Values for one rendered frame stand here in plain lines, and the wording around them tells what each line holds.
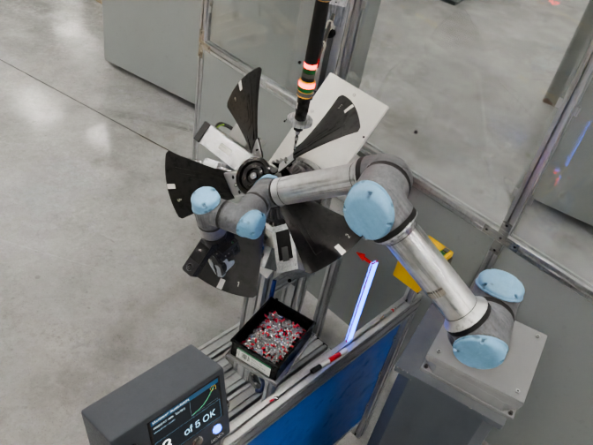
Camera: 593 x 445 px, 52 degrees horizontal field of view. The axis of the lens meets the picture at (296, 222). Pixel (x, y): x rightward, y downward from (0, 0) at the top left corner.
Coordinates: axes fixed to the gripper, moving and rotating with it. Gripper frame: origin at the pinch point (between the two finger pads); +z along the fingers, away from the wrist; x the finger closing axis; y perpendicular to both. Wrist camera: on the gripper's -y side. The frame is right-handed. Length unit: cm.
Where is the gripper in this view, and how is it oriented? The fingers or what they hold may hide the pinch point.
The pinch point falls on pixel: (218, 275)
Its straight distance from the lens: 185.5
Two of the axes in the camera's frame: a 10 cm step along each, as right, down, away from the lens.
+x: -7.0, -5.5, 4.6
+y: 7.2, -5.7, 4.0
